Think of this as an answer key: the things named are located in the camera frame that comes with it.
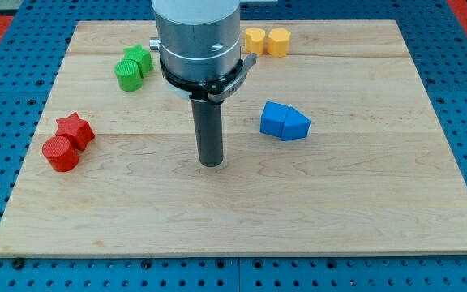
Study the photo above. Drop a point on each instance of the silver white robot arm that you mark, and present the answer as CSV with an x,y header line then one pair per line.
x,y
199,45

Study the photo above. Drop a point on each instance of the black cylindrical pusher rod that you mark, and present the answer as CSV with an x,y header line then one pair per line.
x,y
208,132

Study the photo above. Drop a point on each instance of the blue cube block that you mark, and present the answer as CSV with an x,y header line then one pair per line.
x,y
273,118

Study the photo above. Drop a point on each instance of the blue pentagon block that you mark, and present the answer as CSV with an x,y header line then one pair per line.
x,y
296,125

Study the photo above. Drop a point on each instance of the light wooden board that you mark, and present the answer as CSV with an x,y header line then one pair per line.
x,y
375,175

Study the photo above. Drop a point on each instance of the yellow heart block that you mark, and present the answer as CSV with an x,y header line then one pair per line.
x,y
255,40

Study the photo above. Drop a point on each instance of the yellow hexagon block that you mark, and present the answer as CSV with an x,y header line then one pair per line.
x,y
278,42

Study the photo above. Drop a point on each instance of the green cylinder block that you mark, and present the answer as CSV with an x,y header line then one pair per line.
x,y
128,75

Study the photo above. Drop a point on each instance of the green star block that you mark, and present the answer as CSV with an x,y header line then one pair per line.
x,y
141,57

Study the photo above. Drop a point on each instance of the red star block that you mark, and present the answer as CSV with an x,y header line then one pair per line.
x,y
77,130

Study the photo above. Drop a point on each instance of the red cylinder block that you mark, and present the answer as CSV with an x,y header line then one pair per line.
x,y
60,153

